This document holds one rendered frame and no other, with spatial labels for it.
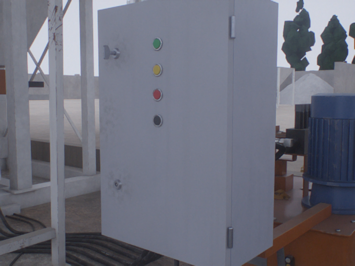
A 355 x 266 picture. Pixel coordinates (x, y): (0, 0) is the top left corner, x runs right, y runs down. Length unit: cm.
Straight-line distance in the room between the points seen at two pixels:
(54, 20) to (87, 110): 211
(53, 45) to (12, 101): 156
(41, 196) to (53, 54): 197
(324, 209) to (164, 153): 70
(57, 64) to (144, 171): 145
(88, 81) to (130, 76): 337
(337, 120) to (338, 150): 11
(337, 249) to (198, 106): 72
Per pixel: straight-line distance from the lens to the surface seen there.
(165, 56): 94
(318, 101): 157
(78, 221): 349
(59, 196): 248
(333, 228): 142
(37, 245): 297
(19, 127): 387
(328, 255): 141
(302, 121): 174
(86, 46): 440
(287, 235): 123
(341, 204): 160
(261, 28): 97
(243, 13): 90
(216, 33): 86
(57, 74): 237
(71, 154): 515
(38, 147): 573
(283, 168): 187
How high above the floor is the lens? 104
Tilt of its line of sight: 6 degrees down
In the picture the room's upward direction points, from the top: straight up
